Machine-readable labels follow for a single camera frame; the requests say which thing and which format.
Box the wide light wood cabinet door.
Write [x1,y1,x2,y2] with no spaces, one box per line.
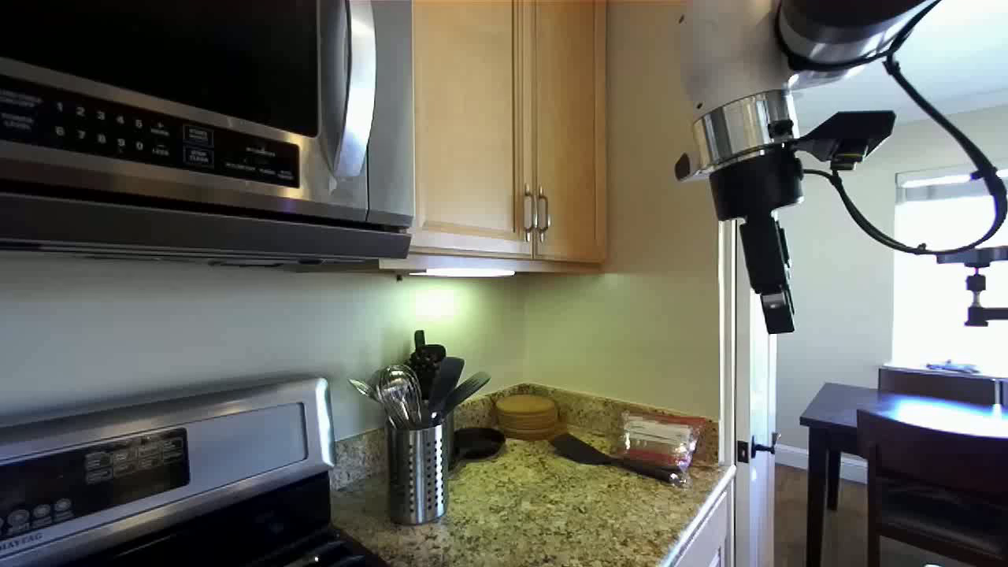
[410,0,537,261]

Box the under-cabinet light strip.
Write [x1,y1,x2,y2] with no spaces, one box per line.
[419,261,521,279]

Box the yellow bowl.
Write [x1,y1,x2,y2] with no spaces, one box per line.
[490,387,568,444]

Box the white base cabinet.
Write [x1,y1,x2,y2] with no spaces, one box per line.
[658,476,736,567]

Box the black cooking utensil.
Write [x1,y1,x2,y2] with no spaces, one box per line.
[437,367,494,423]

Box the stainless steel kitchen stove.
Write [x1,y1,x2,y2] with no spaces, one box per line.
[0,374,391,567]

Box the large dark wooden chair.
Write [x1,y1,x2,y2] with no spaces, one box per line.
[854,407,1008,567]

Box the dark wooden chair backrest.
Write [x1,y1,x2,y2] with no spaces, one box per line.
[875,361,1001,410]

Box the black door lever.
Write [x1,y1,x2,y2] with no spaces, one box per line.
[734,432,779,465]

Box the silver ladle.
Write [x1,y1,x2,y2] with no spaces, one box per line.
[376,364,425,428]

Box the stainless steel microwave oven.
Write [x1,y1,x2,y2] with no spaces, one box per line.
[0,0,419,269]

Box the black camera on mount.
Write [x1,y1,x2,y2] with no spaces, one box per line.
[935,243,1008,329]

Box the small black dish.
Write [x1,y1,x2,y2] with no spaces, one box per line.
[450,425,508,463]

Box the ribbed metal utensil holder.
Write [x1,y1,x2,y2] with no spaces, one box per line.
[386,415,458,530]

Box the white door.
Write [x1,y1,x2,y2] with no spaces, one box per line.
[719,217,781,567]

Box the narrow light wood cabinet door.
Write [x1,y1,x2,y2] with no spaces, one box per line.
[534,0,610,269]

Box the tall dark cooking spoon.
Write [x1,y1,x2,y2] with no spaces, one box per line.
[406,328,450,398]

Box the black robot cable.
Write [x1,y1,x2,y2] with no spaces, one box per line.
[802,0,1008,261]

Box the small silver utensil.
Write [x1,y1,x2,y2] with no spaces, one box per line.
[346,374,389,410]

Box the black slotted spatula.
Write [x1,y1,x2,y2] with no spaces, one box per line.
[421,357,466,425]

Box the dark wooden dining table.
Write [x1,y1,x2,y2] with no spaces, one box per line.
[796,378,1008,567]

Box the curved silver microwave handle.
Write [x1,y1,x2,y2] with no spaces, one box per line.
[314,0,377,181]

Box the dark wrist camera box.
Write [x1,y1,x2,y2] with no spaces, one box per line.
[793,106,899,173]

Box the black spatula with long handle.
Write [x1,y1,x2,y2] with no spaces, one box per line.
[547,432,678,488]

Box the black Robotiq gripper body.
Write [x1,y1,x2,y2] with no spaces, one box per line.
[705,143,810,222]

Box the clear plastic food bag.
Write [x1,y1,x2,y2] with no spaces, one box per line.
[619,410,705,476]

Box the bright window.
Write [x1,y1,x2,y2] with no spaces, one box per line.
[893,166,1008,374]

